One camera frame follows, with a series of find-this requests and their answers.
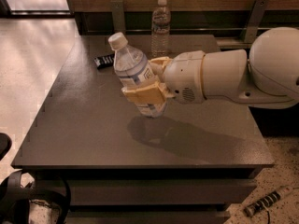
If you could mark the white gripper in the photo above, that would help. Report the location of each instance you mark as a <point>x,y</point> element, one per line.
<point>183,76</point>

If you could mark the blue labelled plastic bottle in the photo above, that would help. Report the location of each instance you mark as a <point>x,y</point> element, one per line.
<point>132,67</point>

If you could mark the clear water bottle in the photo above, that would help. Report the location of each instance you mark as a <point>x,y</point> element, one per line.
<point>160,29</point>

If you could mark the left metal bracket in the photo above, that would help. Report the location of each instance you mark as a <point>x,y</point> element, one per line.
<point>118,17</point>

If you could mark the black white power strip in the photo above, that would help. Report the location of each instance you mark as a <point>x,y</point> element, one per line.
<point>268,200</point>

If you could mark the metal bracket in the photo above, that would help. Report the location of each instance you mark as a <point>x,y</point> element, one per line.
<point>118,17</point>
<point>250,31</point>

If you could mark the black round object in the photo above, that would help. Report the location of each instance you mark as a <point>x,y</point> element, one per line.
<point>5,145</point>

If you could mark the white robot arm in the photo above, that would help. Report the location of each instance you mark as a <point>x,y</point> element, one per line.
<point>266,76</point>

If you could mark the right metal bracket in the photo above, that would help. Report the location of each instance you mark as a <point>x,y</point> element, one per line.
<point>250,31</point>

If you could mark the black remote control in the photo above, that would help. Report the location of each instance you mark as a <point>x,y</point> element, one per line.
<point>104,61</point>

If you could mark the black headphones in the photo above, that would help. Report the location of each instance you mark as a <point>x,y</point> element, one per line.
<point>15,200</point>

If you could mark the dark grey table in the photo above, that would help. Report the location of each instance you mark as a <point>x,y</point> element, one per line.
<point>185,167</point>

